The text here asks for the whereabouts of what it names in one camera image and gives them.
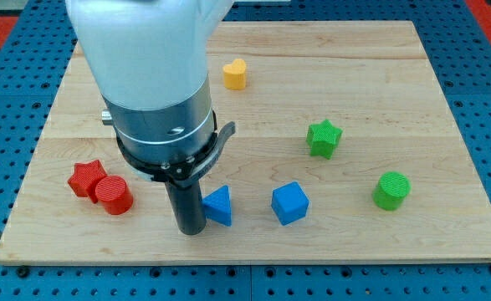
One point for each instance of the blue triangle block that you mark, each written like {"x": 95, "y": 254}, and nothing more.
{"x": 217, "y": 206}

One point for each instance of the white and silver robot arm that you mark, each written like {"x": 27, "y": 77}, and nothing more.
{"x": 149, "y": 61}

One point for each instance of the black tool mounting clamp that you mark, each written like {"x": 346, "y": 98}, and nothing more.
{"x": 184, "y": 173}

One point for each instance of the red cylinder block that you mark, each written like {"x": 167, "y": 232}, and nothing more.
{"x": 114, "y": 195}

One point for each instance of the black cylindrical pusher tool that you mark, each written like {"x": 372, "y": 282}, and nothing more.
{"x": 186, "y": 202}

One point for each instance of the blue cube block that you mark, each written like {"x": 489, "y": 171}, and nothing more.
{"x": 289, "y": 203}

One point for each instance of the green cylinder block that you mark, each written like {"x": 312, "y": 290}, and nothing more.
{"x": 391, "y": 190}

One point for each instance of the yellow heart block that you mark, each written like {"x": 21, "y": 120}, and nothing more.
{"x": 235, "y": 75}

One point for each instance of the green star block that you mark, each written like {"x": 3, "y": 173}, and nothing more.
{"x": 323, "y": 139}

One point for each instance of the wooden board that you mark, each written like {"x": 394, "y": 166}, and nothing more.
{"x": 371, "y": 79}

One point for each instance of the red star block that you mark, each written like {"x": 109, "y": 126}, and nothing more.
{"x": 85, "y": 178}

